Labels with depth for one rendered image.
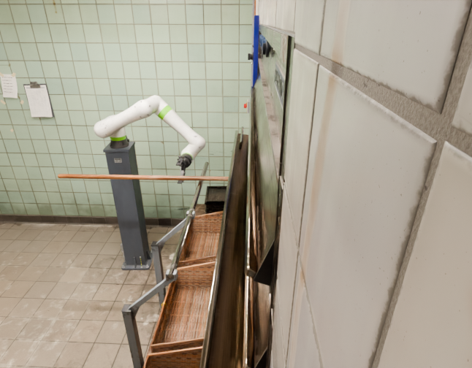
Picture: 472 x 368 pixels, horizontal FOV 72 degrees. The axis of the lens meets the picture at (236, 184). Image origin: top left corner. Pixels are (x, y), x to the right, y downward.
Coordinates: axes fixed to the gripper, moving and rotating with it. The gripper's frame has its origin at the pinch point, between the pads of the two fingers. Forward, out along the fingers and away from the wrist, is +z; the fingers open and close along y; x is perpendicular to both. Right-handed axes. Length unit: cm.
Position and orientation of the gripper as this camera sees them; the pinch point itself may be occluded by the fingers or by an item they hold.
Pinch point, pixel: (179, 173)
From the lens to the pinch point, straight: 226.3
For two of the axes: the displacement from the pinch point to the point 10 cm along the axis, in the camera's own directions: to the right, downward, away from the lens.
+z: -0.5, 4.5, -8.9
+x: -10.0, -0.3, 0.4
